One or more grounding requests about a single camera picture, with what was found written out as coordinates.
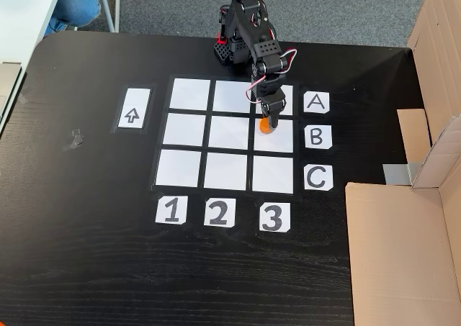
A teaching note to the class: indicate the paper sheet letter C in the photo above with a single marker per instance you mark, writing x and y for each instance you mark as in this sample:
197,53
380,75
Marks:
318,177

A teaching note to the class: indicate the brown cardboard screen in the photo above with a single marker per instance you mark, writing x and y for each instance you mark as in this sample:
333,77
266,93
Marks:
396,250

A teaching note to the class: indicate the white table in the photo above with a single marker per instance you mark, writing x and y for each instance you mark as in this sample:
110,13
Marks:
25,16

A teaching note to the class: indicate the person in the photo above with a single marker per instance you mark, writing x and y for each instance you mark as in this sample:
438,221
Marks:
75,5

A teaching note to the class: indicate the grey metal frame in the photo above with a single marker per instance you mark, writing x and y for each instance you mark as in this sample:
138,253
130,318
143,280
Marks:
116,13

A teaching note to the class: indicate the white arrow paper sheet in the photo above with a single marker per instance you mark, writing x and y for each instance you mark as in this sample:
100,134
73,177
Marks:
140,110

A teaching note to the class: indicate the paper sheet number 3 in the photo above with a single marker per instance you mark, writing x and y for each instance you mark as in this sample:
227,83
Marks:
274,217

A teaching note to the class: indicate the paper sheet letter B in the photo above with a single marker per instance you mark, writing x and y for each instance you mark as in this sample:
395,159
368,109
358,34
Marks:
318,137

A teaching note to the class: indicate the white paper grid square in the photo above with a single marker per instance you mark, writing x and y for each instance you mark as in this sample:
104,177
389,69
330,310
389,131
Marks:
272,174
189,94
281,140
289,92
178,168
230,96
184,130
228,131
225,171

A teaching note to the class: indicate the paper sheet number 1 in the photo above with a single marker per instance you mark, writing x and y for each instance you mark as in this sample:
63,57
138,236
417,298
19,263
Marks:
171,210

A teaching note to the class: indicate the grey tape strip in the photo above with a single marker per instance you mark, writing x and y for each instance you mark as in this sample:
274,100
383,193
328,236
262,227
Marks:
396,174

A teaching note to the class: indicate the small clear tape piece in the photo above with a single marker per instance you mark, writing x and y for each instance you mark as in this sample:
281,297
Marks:
26,95

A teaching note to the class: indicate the round orange token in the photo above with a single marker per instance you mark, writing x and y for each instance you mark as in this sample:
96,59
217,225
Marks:
263,126

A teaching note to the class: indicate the paper sheet number 2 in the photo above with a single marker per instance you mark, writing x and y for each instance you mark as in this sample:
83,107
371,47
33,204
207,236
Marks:
219,212

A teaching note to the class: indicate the crumpled clear tape pieces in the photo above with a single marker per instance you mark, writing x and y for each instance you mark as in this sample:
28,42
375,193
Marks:
73,140

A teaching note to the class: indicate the paper sheet letter A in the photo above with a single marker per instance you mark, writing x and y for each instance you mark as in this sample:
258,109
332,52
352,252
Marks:
316,102

